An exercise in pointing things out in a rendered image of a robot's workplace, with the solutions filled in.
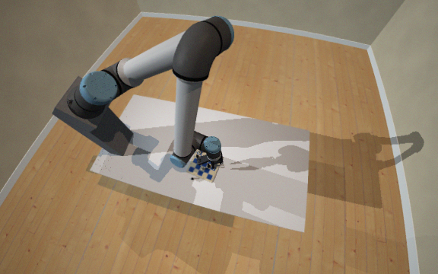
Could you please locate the blue and tan chessboard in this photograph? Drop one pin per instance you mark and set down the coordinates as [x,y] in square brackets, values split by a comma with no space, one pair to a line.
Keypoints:
[206,174]

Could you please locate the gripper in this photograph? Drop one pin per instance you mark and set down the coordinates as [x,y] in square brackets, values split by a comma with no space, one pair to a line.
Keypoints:
[215,162]

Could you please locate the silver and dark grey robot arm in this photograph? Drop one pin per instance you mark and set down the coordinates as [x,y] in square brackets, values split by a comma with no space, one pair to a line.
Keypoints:
[190,62]

